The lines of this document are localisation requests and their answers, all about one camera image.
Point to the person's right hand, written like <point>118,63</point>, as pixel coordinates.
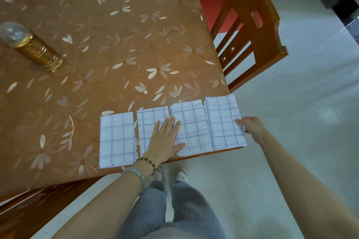
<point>253,128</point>

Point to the person's left hand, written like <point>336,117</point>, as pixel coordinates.
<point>165,143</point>

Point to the checked placemat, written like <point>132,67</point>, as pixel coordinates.
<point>145,124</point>

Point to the large grid cloth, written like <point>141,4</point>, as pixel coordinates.
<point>224,124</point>

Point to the person's left forearm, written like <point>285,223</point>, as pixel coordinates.
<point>103,210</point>

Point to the person's right forearm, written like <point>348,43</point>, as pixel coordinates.
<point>308,185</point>

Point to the person's left white shoe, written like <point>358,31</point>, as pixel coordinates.
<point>156,175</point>

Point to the person's white shoe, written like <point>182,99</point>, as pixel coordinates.
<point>156,175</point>
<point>181,175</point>

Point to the person's right white shoe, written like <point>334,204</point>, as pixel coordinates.
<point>181,175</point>

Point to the person's grey trousers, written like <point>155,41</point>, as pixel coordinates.
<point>190,208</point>

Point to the wooden dining table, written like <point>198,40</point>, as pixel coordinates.
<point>174,159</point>

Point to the pale green jade bangle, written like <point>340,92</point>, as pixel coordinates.
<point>138,175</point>

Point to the wooden dining chair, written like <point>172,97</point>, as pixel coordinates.
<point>28,213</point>
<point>266,37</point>

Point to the floral brown table cover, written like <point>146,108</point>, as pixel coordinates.
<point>112,51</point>

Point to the gold lantern lamp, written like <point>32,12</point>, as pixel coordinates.
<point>42,56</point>

